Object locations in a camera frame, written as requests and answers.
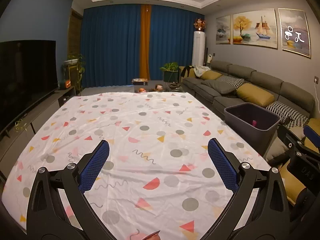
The white cloth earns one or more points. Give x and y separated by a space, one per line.
202 71

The trailing potted plant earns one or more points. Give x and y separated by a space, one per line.
75 61

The pink hair roller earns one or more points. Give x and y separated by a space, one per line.
254 123

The large black white patterned cushion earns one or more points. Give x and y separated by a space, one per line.
285 111

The grey abstract painting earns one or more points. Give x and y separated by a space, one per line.
295 32

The small low stool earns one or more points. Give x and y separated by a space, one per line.
140 81

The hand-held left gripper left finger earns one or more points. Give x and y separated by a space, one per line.
93 167

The grey television stand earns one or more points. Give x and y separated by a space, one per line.
45 115

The grey sectional sofa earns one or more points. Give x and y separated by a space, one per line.
292 92

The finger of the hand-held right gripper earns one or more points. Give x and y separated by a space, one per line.
312 136
291 140

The small landscape painting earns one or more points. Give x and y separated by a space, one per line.
223 30

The small yellow cushion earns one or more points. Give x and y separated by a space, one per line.
211 75

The gold tree ornament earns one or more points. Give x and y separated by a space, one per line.
200 24

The patterned white tablecloth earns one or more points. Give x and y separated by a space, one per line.
150 130

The blue curtain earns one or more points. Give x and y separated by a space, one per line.
175 40
110 45

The sailboat and tree painting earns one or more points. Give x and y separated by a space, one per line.
255 28

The orange curtain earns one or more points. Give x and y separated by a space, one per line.
146 42

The white standing air conditioner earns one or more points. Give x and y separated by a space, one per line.
198 48

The wall socket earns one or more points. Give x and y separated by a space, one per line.
316 79

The small orange toy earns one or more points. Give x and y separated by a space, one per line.
142 90

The black television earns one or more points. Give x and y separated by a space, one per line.
25 80

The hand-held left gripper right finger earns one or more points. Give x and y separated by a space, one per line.
223 167

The small black white patterned cushion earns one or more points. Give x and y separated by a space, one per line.
231 81

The large yellow cushion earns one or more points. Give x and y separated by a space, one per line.
255 94

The small brown toy figure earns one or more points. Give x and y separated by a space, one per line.
158 88

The flat grey cushion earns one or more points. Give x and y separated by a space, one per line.
217 87

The small orange speaker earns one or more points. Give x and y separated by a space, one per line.
65 84

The grey plastic bin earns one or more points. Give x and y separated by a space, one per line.
250 130

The metal plant stand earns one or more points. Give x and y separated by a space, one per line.
71 77

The leafy plant in dark pot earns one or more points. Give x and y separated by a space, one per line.
171 72

